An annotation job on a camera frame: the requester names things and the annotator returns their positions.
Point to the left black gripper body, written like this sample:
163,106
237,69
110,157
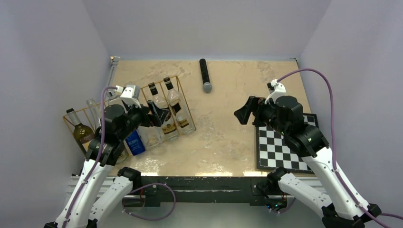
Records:
141,117

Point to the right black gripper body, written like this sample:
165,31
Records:
265,114

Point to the clear bottle round emblem label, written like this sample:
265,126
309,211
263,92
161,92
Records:
168,127

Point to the clear square bottle gold label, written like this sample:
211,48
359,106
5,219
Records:
180,110

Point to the clear round glass bottle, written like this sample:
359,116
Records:
150,136

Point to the blue square bottle silver cap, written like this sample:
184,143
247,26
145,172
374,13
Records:
134,144

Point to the clear bottle dark label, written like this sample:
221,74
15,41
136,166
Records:
96,116

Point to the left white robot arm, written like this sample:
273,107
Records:
84,208

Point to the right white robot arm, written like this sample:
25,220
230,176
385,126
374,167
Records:
341,206

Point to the green wine bottle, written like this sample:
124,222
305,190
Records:
82,134

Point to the black white chessboard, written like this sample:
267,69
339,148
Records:
272,152

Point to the black handheld microphone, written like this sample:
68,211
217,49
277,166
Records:
207,86

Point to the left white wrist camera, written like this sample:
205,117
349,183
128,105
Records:
129,95

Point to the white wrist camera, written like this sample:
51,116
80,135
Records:
129,95
276,90

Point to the gold wire wine rack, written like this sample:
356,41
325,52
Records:
115,96

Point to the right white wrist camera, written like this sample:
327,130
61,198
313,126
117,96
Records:
276,90

